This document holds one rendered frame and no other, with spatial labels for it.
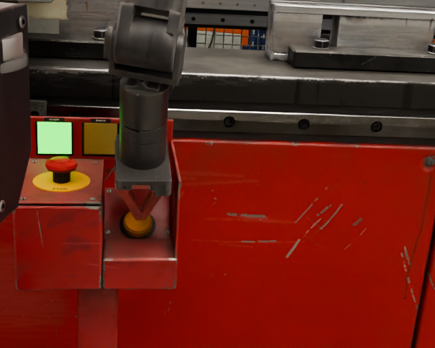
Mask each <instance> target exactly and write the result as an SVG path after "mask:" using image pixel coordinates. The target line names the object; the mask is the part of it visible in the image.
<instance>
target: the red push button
mask: <svg viewBox="0 0 435 348"><path fill-rule="evenodd" d="M46 168H47V169H48V171H50V172H52V178H53V182H55V183H58V184H65V183H68V182H69V181H70V172H72V171H74V170H75V169H76V168H77V161H76V160H75V159H73V158H71V157H66V156H57V157H53V158H50V159H49V160H47V161H46Z"/></svg>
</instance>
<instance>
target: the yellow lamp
mask: <svg viewBox="0 0 435 348"><path fill-rule="evenodd" d="M116 135H117V124H100V123H84V154H96V155H114V154H115V140H116Z"/></svg>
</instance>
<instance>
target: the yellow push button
mask: <svg viewBox="0 0 435 348"><path fill-rule="evenodd" d="M123 225H124V230H125V232H127V234H129V235H131V236H133V237H137V238H138V237H142V236H145V235H146V234H148V233H149V232H150V230H151V227H152V218H151V216H150V215H149V216H148V217H147V219H146V220H136V219H135V218H134V216H133V214H132V213H131V211H129V212H128V213H127V214H126V215H125V216H124V223H123Z"/></svg>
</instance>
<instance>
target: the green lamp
mask: <svg viewBox="0 0 435 348"><path fill-rule="evenodd" d="M37 133H38V153H54V154H71V153H72V142H71V123H69V122H37Z"/></svg>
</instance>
